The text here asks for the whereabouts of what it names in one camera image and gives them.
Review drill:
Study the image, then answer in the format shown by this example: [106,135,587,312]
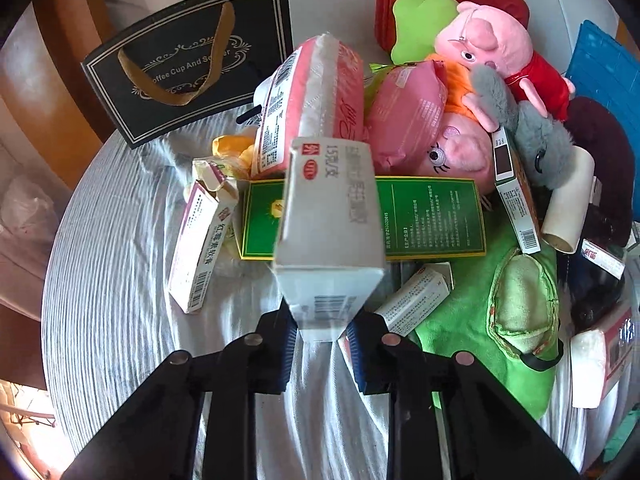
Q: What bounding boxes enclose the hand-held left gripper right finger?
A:
[346,311,584,480]

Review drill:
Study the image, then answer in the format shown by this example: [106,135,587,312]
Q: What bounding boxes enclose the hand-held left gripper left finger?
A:
[60,306,297,480]

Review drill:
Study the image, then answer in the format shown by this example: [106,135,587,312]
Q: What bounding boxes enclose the white ointment box red logo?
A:
[273,137,389,344]

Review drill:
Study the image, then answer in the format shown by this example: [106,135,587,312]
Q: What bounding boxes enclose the slim white medicine box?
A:
[339,262,456,357]

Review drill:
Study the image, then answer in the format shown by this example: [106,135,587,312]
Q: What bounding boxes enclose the light green plush item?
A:
[409,219,567,422]

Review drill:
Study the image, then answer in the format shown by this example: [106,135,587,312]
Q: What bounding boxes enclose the white purple medicine box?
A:
[168,179,239,315]

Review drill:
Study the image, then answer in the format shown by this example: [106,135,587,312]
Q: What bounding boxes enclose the green box gold border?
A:
[234,175,487,262]

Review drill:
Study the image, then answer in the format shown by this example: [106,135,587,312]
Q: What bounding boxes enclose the orange striped medicine box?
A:
[492,127,544,255]

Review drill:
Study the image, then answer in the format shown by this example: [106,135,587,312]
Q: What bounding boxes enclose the pink plush long eyelashes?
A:
[425,62,497,181]

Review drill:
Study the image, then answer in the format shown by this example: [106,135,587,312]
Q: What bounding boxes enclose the pink plastic packet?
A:
[367,59,449,172]

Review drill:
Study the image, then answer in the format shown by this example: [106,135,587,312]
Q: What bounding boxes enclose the black pouch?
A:
[569,245,627,327]

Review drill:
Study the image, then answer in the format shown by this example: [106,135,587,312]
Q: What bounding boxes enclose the pink tissue pack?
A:
[249,32,366,182]

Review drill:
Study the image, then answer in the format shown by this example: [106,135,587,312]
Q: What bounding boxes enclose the cream paper roll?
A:
[542,147,597,255]

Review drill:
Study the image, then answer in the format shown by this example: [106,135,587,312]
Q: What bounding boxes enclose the small red white box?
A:
[579,239,627,279]

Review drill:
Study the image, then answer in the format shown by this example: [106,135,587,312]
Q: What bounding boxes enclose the grey plush toy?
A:
[472,67,577,192]

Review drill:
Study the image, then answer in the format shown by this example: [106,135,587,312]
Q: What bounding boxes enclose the white plastic bag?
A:
[0,174,64,262]

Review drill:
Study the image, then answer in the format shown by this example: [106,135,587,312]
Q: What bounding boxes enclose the black gift bag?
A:
[80,0,295,150]

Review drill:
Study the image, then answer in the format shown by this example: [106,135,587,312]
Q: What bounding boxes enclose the dark maroon plush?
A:
[564,95,636,249]

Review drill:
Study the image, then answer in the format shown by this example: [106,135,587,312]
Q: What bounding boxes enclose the green frog plush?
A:
[391,0,469,67]

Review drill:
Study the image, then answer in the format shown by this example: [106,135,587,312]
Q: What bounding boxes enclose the pink pig plush red dress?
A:
[433,0,577,122]

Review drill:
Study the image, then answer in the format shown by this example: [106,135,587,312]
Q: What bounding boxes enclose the blue plastic crate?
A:
[564,19,640,132]

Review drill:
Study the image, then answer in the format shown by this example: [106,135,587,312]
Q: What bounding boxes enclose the brown wooden frame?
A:
[0,0,121,191]

